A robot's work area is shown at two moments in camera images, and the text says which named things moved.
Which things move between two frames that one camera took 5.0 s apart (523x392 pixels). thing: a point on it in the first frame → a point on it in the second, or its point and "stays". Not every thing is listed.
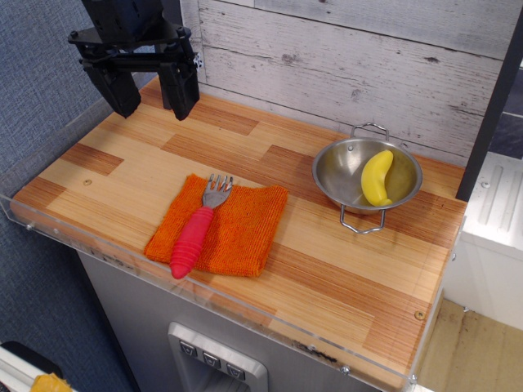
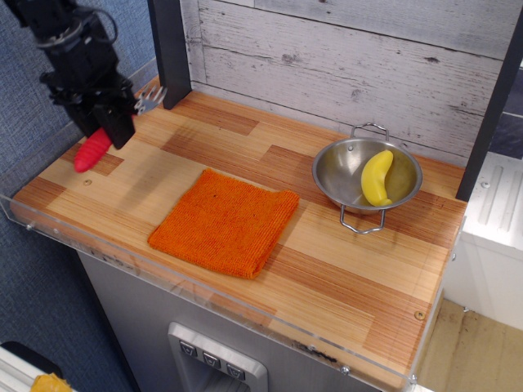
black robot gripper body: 132,34 → 82,74
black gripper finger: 180,85 → 118,122
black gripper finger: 114,77 → 84,117
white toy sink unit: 486,273 stays
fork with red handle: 194,231 → 100,141
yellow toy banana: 373,179 stays
